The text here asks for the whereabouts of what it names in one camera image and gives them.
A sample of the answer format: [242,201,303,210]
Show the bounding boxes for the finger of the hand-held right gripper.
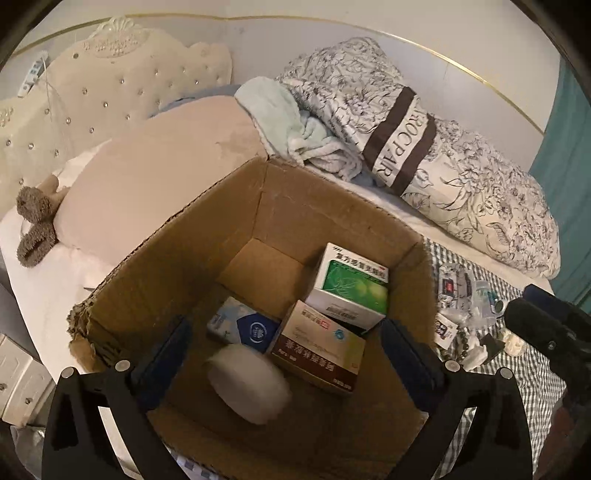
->
[523,284,589,320]
[503,299,575,366]

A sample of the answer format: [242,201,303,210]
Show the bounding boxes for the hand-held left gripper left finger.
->
[41,316,204,480]

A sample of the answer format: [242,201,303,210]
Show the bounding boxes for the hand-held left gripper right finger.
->
[379,318,534,480]

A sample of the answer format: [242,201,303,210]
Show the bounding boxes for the white round roll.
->
[206,345,293,425]

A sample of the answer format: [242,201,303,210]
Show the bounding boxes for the brown cardboard box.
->
[67,157,439,480]

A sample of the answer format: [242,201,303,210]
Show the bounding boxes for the small white object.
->
[502,330,526,357]

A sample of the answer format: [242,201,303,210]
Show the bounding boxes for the small black object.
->
[480,332,505,357]

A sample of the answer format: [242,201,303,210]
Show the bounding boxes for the white sachet with dark label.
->
[435,316,461,350]

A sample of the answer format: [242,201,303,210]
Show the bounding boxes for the clear plastic wrapper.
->
[464,276,505,326]

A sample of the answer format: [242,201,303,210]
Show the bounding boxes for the crumpled white tissue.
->
[463,346,489,371]

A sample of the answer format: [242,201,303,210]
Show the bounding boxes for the grey checked cloth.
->
[422,237,568,480]

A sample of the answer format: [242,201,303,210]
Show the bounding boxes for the blue and white small box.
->
[206,296,282,354]

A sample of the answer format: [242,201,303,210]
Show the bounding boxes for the cream and maroon medicine box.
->
[267,300,366,397]

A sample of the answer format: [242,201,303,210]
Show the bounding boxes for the green and white medicine box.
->
[305,242,390,329]

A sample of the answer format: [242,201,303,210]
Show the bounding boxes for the floral quilt with dark stripes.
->
[277,38,561,280]

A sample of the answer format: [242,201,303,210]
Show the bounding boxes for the teal curtain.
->
[529,60,591,305]

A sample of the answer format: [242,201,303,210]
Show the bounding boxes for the white nightstand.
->
[0,335,58,425]

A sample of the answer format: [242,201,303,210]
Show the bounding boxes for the beige pillow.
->
[53,97,269,273]

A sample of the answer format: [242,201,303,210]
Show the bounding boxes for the brown plush toy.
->
[16,178,72,268]

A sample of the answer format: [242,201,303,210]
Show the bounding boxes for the light blue towel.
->
[235,78,370,181]

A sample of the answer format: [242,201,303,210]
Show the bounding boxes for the cream tufted headboard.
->
[0,16,234,190]

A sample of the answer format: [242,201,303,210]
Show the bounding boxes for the white power strip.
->
[18,50,49,99]

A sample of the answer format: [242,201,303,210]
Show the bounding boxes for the dark bead bracelet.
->
[438,338,483,366]

